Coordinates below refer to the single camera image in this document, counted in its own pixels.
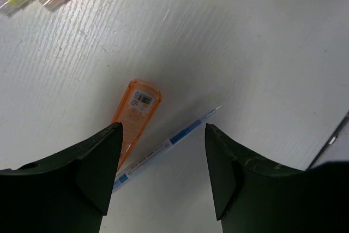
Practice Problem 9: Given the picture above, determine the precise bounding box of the blue thin pen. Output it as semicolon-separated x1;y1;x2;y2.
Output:
112;105;221;193

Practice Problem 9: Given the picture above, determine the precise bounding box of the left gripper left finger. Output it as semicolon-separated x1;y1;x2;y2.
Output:
1;123;123;232

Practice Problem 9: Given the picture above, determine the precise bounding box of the orange transparent correction tape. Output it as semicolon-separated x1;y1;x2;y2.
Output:
112;80;162;169

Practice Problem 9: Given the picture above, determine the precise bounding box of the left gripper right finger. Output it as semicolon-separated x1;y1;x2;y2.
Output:
205;124;348;232

